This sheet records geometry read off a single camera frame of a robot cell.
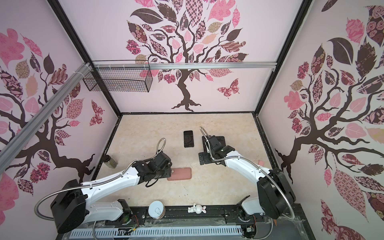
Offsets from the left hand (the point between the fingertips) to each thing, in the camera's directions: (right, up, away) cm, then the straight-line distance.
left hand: (167, 173), depth 83 cm
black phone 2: (+21, +19, -14) cm, 31 cm away
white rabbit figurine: (+18, -15, -9) cm, 25 cm away
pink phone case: (+7, -2, +5) cm, 9 cm away
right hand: (+23, +10, +4) cm, 25 cm away
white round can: (-3, -14, -12) cm, 19 cm away
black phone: (+11, +18, +21) cm, 30 cm away
